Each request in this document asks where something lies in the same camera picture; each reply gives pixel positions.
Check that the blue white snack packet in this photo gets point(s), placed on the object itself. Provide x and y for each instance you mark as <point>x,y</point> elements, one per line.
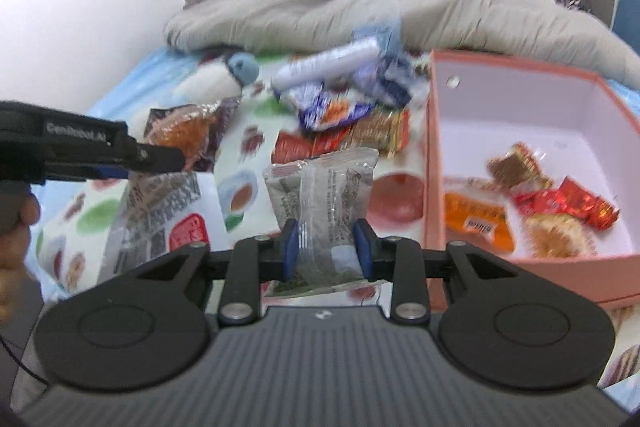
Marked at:
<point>335,107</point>

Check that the red clear snack packet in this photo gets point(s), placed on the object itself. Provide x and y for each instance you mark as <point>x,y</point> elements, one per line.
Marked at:
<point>300,144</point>

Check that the brown striped snack packet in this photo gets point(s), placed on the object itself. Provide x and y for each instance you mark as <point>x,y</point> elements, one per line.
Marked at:
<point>382,132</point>

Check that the large white printed snack packet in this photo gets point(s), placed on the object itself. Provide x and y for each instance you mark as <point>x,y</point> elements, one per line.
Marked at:
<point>150,217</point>

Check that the brown foil snack packet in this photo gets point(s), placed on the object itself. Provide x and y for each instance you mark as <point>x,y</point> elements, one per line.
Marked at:
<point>515,167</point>

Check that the dark blue crumpled wrapper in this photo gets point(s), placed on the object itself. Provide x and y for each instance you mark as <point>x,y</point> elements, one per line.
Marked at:
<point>395,79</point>

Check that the clear brown snack packet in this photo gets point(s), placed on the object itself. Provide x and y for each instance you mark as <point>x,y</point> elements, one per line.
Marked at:
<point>185,132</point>

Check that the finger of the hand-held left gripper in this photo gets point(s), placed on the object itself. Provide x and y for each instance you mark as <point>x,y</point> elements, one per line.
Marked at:
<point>160,159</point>
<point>112,173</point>

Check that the grey duvet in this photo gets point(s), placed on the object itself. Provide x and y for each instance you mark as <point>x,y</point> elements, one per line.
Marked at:
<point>400,2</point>

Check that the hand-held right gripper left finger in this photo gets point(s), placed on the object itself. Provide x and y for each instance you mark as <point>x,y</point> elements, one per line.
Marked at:
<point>291,252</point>

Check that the orange snack packet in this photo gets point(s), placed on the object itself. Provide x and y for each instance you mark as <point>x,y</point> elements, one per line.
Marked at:
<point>470,217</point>

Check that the round cracker snack packet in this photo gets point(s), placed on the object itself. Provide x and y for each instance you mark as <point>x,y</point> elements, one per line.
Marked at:
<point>557,234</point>

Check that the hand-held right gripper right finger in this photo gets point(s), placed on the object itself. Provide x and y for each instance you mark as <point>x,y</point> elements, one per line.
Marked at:
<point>362,252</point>

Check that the blue fruit print bed sheet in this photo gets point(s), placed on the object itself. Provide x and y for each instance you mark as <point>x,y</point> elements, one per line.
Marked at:
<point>235,142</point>

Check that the red foil snack packet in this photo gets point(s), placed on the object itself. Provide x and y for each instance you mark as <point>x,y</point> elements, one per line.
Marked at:
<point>575,202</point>

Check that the person's left hand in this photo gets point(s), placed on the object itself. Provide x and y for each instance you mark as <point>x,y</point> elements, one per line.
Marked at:
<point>15,267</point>

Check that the silver snack packet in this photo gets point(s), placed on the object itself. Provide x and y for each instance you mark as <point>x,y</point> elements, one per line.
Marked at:
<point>325,197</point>

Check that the white plush penguin toy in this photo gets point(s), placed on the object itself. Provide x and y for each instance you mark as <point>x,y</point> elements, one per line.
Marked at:
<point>215,77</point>

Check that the white spray bottle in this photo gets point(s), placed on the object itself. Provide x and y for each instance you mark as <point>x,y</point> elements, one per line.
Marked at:
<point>325,62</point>

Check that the light blue crumpled plastic bag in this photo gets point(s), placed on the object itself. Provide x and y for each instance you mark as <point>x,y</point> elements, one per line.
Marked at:
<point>380,38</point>

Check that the pink cardboard box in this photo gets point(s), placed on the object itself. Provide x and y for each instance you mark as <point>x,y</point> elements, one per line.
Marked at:
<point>500,107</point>

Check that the blue covered chair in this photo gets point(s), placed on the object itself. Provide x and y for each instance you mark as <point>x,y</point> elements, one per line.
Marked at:
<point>629,2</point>

